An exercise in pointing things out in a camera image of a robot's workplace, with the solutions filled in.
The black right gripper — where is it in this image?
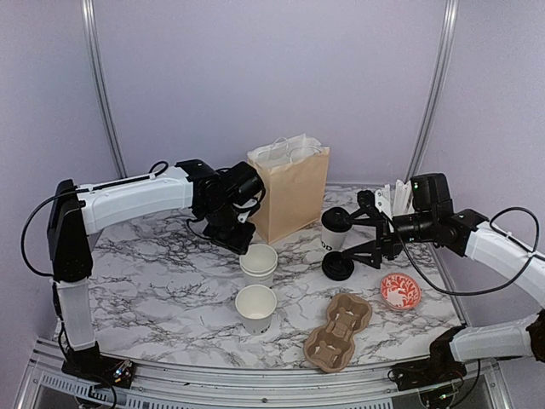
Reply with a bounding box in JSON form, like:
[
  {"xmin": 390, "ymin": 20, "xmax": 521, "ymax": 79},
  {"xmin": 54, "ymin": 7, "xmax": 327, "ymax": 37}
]
[{"xmin": 342, "ymin": 206, "xmax": 436, "ymax": 268}]

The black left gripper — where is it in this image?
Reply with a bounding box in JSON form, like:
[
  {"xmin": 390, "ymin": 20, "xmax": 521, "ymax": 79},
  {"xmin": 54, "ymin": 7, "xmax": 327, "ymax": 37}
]
[{"xmin": 202, "ymin": 201, "xmax": 257, "ymax": 255}]

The white paper coffee cup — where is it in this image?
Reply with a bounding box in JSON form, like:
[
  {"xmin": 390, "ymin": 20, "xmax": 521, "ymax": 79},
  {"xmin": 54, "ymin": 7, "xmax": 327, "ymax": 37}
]
[{"xmin": 321, "ymin": 219, "xmax": 352, "ymax": 251}]

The stack of white cups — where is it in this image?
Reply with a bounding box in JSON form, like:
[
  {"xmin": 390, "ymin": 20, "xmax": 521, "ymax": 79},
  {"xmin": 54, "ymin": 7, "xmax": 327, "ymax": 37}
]
[{"xmin": 239, "ymin": 244, "xmax": 278, "ymax": 287}]

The brown paper takeout bag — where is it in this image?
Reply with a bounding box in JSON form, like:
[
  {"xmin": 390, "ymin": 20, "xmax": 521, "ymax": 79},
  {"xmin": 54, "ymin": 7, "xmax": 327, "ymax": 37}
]
[{"xmin": 247, "ymin": 134, "xmax": 330, "ymax": 244}]

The brown cardboard cup carrier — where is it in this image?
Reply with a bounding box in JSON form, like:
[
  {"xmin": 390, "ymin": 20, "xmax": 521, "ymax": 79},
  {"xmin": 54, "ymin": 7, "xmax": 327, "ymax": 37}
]
[{"xmin": 303, "ymin": 293, "xmax": 373, "ymax": 373}]

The black coffee cup lid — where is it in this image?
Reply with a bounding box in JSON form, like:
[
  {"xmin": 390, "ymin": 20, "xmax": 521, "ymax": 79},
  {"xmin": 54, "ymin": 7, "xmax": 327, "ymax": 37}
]
[{"xmin": 321, "ymin": 207, "xmax": 353, "ymax": 233}]

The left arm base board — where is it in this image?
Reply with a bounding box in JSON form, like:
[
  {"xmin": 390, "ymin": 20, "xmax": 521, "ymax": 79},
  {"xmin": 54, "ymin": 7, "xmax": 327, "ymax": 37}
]
[{"xmin": 61, "ymin": 355, "xmax": 136, "ymax": 389}]

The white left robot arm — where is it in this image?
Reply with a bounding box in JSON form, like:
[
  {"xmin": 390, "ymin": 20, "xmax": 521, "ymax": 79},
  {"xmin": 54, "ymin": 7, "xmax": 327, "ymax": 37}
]
[{"xmin": 47, "ymin": 159, "xmax": 266, "ymax": 379}]

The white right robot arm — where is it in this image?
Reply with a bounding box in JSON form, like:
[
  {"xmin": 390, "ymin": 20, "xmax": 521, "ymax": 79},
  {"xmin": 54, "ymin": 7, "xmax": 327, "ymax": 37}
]
[{"xmin": 321, "ymin": 173, "xmax": 544, "ymax": 382}]

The right arm base board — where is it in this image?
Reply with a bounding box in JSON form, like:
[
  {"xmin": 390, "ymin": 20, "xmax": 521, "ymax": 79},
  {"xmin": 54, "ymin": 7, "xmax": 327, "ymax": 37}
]
[{"xmin": 387, "ymin": 357, "xmax": 467, "ymax": 391}]

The stack of black lids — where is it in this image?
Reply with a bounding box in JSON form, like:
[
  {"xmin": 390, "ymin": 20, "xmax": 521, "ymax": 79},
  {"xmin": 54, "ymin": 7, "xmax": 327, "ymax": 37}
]
[{"xmin": 321, "ymin": 251, "xmax": 354, "ymax": 281}]

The red floral bowl right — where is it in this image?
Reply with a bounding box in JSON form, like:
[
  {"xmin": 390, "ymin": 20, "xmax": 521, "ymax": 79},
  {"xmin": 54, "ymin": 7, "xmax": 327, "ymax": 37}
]
[{"xmin": 380, "ymin": 273, "xmax": 422, "ymax": 311}]

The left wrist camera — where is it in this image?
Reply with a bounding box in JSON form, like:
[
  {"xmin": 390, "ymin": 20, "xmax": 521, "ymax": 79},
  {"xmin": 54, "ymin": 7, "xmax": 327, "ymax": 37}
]
[{"xmin": 233, "ymin": 198, "xmax": 261, "ymax": 223}]

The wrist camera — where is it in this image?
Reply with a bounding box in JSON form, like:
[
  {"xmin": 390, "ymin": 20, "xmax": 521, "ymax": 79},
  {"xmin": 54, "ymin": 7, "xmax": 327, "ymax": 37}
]
[
  {"xmin": 357, "ymin": 189, "xmax": 391, "ymax": 218},
  {"xmin": 233, "ymin": 198, "xmax": 261, "ymax": 223}
]

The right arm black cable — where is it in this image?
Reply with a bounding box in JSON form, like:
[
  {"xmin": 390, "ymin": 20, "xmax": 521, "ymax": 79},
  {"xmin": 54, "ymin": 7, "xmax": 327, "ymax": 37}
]
[{"xmin": 382, "ymin": 206, "xmax": 544, "ymax": 297}]

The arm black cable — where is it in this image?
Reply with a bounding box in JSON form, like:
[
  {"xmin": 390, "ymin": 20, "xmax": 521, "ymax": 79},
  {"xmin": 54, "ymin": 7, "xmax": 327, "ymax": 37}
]
[
  {"xmin": 382, "ymin": 206, "xmax": 544, "ymax": 297},
  {"xmin": 23, "ymin": 159, "xmax": 169, "ymax": 278}
]

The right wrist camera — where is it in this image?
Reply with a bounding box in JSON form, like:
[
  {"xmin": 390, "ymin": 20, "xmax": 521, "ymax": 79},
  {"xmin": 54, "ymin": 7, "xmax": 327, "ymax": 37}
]
[{"xmin": 357, "ymin": 189, "xmax": 391, "ymax": 218}]

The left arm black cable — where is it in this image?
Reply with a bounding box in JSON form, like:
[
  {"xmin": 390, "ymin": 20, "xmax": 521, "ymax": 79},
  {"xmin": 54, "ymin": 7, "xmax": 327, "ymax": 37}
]
[{"xmin": 23, "ymin": 159, "xmax": 169, "ymax": 278}]

